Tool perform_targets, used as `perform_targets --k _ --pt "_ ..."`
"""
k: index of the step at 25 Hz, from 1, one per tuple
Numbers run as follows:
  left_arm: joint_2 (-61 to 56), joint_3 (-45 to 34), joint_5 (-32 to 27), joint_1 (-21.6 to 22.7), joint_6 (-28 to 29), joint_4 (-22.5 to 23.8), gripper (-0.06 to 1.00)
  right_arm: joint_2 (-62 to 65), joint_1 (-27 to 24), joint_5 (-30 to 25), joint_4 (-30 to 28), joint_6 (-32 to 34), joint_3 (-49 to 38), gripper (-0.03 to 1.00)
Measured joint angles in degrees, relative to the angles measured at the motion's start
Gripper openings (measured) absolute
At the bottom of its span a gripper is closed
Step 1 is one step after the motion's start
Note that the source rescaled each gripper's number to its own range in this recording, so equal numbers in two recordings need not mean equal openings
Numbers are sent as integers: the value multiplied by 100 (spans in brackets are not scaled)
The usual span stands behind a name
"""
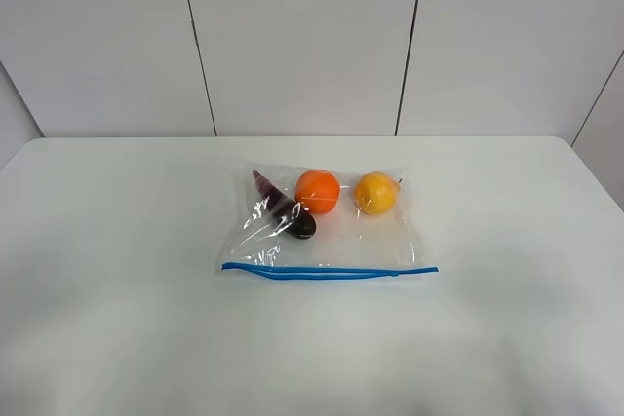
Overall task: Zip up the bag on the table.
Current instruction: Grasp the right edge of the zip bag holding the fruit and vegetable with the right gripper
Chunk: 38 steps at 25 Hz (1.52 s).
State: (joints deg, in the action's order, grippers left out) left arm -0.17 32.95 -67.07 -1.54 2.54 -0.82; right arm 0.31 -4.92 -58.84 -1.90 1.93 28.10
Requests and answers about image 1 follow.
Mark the dark purple eggplant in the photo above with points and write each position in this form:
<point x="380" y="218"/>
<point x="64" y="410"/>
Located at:
<point x="290" y="216"/>

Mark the clear zip bag blue seal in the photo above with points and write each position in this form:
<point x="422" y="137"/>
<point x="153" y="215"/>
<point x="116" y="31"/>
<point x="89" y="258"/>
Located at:
<point x="348" y="244"/>

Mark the orange fruit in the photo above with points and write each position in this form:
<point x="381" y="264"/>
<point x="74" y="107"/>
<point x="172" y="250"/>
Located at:
<point x="318" y="191"/>

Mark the yellow pear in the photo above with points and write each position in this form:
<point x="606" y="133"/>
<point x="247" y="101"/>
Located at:
<point x="377" y="193"/>

